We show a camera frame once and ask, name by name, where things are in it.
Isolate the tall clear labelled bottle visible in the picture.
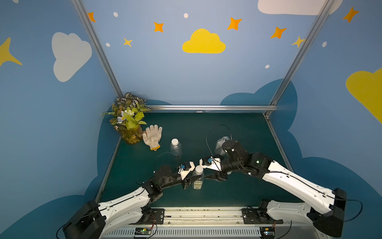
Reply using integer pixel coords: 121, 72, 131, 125
193, 171, 205, 190

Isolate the white bottle cap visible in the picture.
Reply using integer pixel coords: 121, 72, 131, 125
171, 138, 179, 146
195, 165, 204, 175

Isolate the square clear plastic bottle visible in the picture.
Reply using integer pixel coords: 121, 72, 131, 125
214, 136, 230, 156

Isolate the round clear plastic bottle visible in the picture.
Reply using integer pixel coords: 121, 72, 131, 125
170, 142, 182, 159

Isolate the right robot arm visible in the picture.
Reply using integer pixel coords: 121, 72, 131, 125
200, 140, 347, 238

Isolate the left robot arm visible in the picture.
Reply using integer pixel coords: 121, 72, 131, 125
62, 165, 201, 239

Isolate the white knitted work glove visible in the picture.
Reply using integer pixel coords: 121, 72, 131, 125
142, 124, 163, 151

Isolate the left circuit board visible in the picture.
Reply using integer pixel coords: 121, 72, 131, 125
134, 228, 153, 237

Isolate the circuit board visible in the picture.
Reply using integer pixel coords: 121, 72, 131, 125
134, 228, 153, 237
260, 227, 276, 239

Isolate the right circuit board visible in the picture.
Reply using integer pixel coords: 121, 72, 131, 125
260, 227, 276, 239

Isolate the artificial potted plant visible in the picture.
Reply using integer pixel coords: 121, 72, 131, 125
102, 92, 151, 144

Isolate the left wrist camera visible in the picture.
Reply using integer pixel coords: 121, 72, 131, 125
178, 161, 195, 180

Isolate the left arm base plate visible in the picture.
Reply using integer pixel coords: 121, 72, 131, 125
133, 208, 165, 225

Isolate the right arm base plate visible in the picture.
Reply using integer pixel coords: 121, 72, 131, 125
241, 207, 284, 225

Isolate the right side table rail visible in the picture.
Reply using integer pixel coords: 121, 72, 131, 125
263, 112, 293, 172

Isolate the table rail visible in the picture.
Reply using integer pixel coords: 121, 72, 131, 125
263, 112, 293, 172
95, 137, 121, 203

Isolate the aluminium back rail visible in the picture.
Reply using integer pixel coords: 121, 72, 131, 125
148, 105, 277, 112

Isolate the left side table rail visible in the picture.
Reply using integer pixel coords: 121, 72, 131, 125
95, 137, 121, 203

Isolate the right aluminium frame post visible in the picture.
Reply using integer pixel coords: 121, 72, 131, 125
269, 0, 335, 108

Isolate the aluminium frame post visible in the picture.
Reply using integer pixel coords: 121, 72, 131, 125
71, 0, 123, 97
269, 0, 335, 108

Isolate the left aluminium frame post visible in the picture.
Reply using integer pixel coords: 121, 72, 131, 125
71, 0, 123, 97

